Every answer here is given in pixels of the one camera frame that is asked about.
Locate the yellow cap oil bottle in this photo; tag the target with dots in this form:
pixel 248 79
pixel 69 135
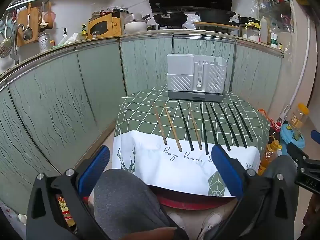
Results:
pixel 268 155

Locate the white bowl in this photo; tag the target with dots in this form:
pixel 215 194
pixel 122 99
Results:
pixel 135 27

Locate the metal wall rack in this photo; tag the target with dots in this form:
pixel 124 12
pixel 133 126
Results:
pixel 30 1

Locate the black cooking pot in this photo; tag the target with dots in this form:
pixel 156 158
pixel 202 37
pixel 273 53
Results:
pixel 215 16

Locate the metal strainer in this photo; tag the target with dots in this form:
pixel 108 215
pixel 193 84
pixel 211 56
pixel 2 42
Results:
pixel 5 47

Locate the glass wall shelf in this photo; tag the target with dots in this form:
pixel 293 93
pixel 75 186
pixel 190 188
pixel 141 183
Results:
pixel 275 10

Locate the red round table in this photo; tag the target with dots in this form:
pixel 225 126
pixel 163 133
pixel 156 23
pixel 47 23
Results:
pixel 190 203

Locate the clear jar of white powder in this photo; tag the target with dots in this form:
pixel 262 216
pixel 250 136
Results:
pixel 250 36

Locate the red label sauce bottle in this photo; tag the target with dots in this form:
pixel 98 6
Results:
pixel 65 210

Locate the red cap soy sauce bottle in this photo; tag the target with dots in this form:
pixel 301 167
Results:
pixel 275 130

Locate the black rice cooker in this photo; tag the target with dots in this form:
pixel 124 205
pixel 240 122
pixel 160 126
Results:
pixel 248 20

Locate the small seasoning jar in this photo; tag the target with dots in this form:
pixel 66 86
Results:
pixel 279 46

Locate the green checked tablecloth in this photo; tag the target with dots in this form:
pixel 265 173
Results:
pixel 140 115

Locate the orange plastic bag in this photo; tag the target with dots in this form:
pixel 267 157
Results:
pixel 262 110

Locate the person's left leg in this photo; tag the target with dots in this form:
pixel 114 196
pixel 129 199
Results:
pixel 125 200

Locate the yellow lid clear jar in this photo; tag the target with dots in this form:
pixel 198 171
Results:
pixel 298 117

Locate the metal canister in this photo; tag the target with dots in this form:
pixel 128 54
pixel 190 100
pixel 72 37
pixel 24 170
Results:
pixel 44 43

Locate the white ladle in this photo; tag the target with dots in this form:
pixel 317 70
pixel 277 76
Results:
pixel 43 22

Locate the person's right white shoe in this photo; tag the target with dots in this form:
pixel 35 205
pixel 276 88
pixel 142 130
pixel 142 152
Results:
pixel 212 221

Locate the clear plastic bowl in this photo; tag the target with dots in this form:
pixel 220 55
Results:
pixel 133 17

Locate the white plastic utensil holder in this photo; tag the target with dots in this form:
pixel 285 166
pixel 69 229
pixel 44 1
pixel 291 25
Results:
pixel 180 67

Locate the clear drinking glass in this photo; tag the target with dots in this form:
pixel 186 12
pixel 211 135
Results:
pixel 95 35

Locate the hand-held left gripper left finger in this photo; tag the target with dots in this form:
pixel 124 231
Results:
pixel 98 165

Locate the row of green cabinet doors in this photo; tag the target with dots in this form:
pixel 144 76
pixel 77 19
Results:
pixel 62 92

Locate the blue plastic container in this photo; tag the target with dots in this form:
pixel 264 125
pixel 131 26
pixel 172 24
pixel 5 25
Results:
pixel 290 136

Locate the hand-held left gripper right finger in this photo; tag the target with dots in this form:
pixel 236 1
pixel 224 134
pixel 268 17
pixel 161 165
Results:
pixel 225 170

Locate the green label white bottle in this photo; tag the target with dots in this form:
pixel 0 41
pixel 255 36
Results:
pixel 274 41

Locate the gas stove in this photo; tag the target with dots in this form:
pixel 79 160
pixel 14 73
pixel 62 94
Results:
pixel 171 27

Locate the metal spatula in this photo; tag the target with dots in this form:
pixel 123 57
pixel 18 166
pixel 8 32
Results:
pixel 27 32

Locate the white squeeze bottle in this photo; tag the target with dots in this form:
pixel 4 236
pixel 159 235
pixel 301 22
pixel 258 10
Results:
pixel 264 31

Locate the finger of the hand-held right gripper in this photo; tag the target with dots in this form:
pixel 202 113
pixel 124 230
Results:
pixel 296 153
pixel 316 135

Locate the person's white shoe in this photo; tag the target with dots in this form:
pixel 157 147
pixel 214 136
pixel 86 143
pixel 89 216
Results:
pixel 176 220
pixel 212 221

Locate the long wooden board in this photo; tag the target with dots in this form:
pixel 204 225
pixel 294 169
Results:
pixel 217 25

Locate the wooden cutting board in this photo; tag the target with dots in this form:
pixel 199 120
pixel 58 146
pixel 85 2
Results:
pixel 21 20

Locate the yellow microwave oven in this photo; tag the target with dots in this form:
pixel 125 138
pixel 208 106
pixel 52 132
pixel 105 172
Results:
pixel 110 25

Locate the pile of assorted packets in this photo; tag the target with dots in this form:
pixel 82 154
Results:
pixel 105 13

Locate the white wall pipe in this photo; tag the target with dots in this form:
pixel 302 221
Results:
pixel 303 65

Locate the green glass bottle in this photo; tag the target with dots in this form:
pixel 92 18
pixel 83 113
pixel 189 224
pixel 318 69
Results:
pixel 84 32

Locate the person's left white shoe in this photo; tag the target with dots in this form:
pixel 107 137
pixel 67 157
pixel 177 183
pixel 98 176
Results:
pixel 176 220

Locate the black wok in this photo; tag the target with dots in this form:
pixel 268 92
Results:
pixel 170 17

